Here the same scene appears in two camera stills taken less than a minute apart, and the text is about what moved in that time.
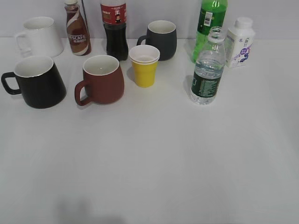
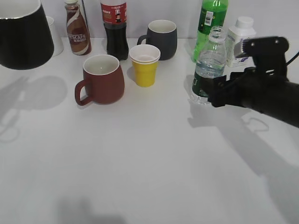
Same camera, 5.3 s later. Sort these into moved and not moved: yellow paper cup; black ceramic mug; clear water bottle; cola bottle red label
Moved: black ceramic mug
Not moved: yellow paper cup; clear water bottle; cola bottle red label
